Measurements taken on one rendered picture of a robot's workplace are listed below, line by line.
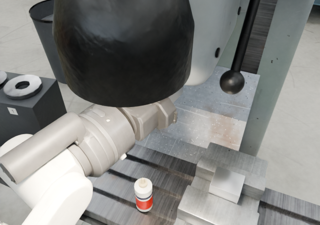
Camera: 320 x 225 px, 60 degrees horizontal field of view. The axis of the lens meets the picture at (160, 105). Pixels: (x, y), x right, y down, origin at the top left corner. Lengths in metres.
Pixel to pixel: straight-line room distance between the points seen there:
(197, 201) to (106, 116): 0.30
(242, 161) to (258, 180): 0.09
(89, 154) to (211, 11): 0.22
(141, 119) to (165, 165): 0.39
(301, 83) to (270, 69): 2.00
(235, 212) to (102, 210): 0.31
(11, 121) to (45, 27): 1.62
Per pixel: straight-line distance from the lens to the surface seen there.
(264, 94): 0.90
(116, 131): 0.38
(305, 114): 2.50
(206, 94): 0.88
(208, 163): 0.65
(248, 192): 0.66
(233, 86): 0.34
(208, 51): 0.32
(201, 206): 0.59
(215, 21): 0.30
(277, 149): 2.14
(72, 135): 0.35
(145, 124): 0.41
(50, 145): 0.34
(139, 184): 0.63
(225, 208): 0.60
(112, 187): 0.75
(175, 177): 0.75
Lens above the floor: 1.53
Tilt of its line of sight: 42 degrees down
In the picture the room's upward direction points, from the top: straight up
